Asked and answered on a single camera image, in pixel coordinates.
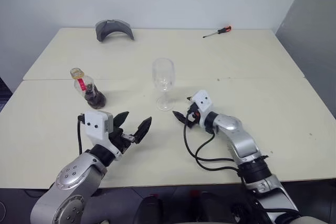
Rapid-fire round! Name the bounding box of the clear wine glass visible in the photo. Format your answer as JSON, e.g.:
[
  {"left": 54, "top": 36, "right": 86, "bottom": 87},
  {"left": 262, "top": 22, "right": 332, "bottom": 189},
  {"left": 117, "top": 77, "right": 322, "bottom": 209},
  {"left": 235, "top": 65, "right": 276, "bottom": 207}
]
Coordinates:
[{"left": 152, "top": 58, "right": 175, "bottom": 112}]

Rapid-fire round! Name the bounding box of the dark rounded shape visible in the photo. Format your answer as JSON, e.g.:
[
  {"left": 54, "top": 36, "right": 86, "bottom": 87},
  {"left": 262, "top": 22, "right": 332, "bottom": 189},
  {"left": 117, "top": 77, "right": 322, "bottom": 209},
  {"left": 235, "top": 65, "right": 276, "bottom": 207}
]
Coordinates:
[{"left": 138, "top": 194, "right": 165, "bottom": 224}]

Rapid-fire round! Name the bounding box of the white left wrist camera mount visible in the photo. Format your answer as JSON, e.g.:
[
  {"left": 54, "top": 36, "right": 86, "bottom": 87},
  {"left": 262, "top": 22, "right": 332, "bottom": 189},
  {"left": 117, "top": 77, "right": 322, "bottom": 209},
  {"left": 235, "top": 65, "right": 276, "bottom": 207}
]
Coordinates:
[{"left": 80, "top": 110, "right": 123, "bottom": 161}]

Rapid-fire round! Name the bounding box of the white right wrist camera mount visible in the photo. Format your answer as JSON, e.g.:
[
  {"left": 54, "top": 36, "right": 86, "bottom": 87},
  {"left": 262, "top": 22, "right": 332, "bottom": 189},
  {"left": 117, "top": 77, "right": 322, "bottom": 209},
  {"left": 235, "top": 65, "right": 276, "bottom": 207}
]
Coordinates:
[{"left": 189, "top": 90, "right": 213, "bottom": 130}]

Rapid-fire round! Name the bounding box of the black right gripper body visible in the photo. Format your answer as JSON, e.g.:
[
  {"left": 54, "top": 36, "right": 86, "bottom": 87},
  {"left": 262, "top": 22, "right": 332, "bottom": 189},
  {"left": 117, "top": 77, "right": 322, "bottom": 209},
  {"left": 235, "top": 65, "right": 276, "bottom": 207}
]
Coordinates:
[{"left": 185, "top": 103, "right": 202, "bottom": 129}]

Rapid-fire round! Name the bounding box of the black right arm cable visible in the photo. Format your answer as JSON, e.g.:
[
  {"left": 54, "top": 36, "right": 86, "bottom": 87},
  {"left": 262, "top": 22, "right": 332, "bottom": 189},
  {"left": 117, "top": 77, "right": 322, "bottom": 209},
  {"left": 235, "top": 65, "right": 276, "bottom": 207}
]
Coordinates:
[{"left": 183, "top": 123, "right": 263, "bottom": 209}]

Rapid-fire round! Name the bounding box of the grey baseball cap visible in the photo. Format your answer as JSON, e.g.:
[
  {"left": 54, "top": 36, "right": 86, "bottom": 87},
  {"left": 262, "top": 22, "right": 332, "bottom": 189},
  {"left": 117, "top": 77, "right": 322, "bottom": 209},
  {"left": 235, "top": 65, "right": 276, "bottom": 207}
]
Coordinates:
[{"left": 94, "top": 19, "right": 135, "bottom": 43}]

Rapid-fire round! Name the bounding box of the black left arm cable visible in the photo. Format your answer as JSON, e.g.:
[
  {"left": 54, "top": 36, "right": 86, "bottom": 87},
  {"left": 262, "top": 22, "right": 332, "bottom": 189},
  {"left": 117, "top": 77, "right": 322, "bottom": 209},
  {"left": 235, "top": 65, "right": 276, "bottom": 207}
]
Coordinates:
[{"left": 76, "top": 113, "right": 86, "bottom": 155}]

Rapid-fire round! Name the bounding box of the orange and black screwdriver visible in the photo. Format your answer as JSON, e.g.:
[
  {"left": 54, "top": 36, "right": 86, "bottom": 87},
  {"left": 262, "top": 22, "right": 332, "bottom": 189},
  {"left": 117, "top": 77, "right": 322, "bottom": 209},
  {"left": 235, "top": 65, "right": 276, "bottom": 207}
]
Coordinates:
[{"left": 202, "top": 25, "right": 232, "bottom": 38}]

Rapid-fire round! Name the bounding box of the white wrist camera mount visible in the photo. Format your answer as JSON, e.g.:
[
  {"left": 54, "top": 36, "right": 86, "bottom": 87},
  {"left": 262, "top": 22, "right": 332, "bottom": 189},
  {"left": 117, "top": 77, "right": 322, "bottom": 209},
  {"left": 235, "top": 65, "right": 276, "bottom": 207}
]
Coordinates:
[
  {"left": 189, "top": 90, "right": 213, "bottom": 130},
  {"left": 80, "top": 110, "right": 123, "bottom": 161}
]

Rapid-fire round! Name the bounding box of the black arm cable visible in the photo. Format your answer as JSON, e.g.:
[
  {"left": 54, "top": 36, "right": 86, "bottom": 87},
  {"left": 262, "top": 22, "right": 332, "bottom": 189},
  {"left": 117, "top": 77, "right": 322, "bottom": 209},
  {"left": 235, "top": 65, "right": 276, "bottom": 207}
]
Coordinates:
[
  {"left": 76, "top": 113, "right": 86, "bottom": 155},
  {"left": 183, "top": 123, "right": 263, "bottom": 209}
]

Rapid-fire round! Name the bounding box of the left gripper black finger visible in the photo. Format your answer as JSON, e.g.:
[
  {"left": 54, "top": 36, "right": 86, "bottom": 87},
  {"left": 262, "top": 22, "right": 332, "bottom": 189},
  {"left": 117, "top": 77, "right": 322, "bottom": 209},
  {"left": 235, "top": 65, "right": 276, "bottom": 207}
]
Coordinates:
[
  {"left": 132, "top": 116, "right": 153, "bottom": 145},
  {"left": 113, "top": 110, "right": 130, "bottom": 131}
]

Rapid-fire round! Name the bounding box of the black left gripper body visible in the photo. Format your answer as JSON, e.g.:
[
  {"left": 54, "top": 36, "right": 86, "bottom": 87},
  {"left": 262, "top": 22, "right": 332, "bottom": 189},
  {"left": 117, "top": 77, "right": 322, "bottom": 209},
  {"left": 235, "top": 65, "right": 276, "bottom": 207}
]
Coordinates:
[{"left": 108, "top": 126, "right": 135, "bottom": 154}]

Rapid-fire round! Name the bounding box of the clear bottle with dark drink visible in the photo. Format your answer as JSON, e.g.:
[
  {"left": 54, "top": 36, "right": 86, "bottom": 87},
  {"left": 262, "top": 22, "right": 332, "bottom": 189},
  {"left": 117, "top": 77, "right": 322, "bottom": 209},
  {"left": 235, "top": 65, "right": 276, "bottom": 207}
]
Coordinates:
[{"left": 69, "top": 67, "right": 107, "bottom": 110}]

